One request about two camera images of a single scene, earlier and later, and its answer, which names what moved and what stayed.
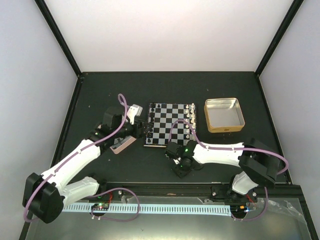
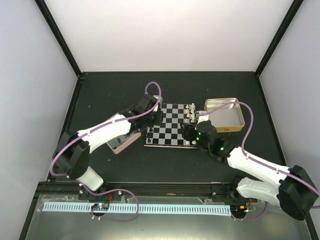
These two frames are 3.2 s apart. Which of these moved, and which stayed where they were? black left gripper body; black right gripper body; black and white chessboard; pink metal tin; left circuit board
Moved: black left gripper body; black right gripper body
Stayed: black and white chessboard; left circuit board; pink metal tin
